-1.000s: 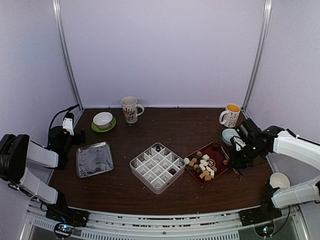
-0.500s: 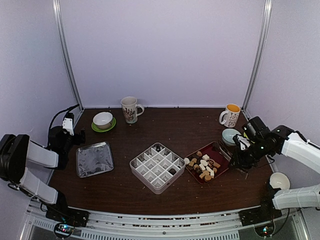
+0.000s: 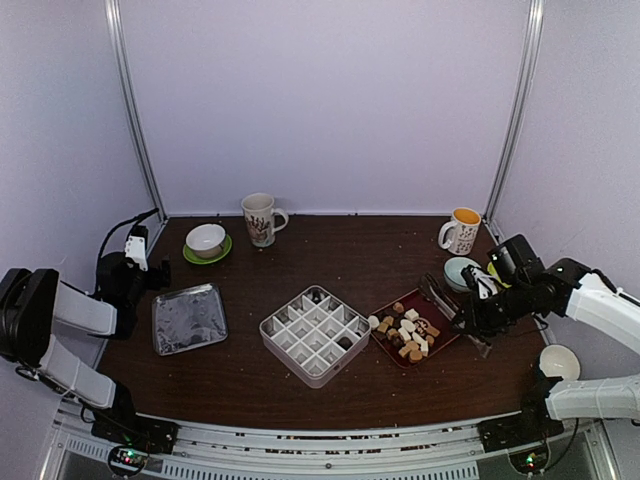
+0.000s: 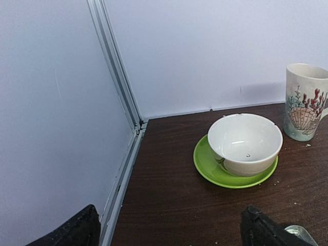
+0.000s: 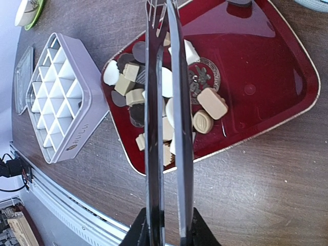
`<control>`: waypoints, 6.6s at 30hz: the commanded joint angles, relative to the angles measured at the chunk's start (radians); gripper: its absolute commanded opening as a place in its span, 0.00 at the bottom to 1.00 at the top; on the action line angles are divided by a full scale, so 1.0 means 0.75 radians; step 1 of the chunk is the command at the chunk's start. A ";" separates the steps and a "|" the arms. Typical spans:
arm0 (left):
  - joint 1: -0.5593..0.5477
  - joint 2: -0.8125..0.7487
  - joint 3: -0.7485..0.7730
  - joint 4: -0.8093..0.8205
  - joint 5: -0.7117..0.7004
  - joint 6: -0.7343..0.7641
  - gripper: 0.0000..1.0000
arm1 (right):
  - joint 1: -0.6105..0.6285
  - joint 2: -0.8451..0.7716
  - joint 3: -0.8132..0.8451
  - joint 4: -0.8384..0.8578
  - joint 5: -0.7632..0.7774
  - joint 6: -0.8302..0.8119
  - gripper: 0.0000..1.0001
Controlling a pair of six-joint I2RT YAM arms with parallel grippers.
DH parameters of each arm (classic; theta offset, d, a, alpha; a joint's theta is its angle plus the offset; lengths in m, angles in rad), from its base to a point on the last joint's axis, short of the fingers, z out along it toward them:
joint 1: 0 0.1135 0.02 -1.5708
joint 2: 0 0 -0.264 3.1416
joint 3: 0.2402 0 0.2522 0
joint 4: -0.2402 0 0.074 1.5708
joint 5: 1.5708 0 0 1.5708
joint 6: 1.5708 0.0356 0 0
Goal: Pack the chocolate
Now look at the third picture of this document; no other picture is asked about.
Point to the metal tongs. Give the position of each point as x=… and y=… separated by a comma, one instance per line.
x=431, y=290

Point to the lime green bowl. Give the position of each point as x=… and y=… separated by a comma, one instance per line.
x=493, y=272

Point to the right aluminium frame post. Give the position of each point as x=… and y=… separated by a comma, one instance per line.
x=529, y=59

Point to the front metal rail base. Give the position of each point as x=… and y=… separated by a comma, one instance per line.
x=441, y=451

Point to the light blue bowl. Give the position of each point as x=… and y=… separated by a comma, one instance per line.
x=453, y=273

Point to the white bowl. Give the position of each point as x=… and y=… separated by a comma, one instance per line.
x=205, y=237

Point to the white bowl off table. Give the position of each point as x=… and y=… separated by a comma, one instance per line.
x=559, y=361

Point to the bunny print tin lid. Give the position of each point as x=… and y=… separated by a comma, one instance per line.
x=188, y=319

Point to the white divided tin box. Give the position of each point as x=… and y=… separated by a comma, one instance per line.
x=303, y=335

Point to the red chocolate tray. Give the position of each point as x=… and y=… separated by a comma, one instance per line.
x=412, y=329

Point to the tall coral print mug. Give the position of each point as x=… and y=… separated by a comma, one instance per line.
x=263, y=219

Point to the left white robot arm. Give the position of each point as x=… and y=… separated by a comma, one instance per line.
x=41, y=313

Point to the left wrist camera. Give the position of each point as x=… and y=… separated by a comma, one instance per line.
x=135, y=246

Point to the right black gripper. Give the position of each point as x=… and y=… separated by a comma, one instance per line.
x=475, y=322

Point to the green saucer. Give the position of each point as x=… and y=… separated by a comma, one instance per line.
x=210, y=256

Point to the yellow interior mug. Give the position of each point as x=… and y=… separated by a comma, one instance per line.
x=458, y=235

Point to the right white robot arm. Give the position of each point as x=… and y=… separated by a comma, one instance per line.
x=567, y=289

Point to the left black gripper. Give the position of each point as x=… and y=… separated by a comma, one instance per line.
x=156, y=281

